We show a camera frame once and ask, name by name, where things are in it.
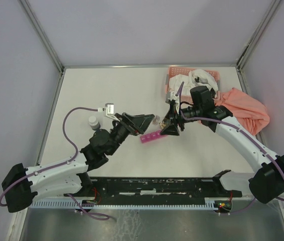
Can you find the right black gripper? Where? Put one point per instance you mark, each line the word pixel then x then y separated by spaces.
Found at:
pixel 172 129

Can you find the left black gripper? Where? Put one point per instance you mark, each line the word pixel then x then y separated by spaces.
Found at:
pixel 140 122

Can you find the amber pill bottle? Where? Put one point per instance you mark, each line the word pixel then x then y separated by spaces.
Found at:
pixel 159 121

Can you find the pink weekly pill organizer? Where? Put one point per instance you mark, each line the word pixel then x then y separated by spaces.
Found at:
pixel 146 138

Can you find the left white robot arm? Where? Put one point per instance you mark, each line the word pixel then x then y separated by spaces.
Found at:
pixel 24 185

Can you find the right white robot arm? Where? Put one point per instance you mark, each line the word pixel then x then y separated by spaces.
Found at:
pixel 266 181

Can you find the white cap pill bottle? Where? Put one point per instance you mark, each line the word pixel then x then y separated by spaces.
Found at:
pixel 94 123

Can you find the pink plastic basket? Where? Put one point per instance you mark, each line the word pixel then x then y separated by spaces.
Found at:
pixel 173 71

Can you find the salmon pink cloth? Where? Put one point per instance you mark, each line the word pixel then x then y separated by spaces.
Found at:
pixel 250 113

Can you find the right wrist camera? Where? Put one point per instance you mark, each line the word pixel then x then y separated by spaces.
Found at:
pixel 172 98

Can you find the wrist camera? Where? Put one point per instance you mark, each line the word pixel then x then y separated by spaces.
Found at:
pixel 172 98
pixel 109 111

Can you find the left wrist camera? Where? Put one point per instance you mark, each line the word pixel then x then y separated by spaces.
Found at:
pixel 109 111

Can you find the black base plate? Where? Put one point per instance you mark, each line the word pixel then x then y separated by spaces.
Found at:
pixel 154 191

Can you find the right aluminium frame post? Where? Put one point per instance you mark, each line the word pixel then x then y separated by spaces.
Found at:
pixel 258 33

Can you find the aluminium frame post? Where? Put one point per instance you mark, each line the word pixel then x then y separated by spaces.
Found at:
pixel 31 15
pixel 258 33

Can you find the left aluminium frame post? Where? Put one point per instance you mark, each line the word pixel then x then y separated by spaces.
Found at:
pixel 31 15

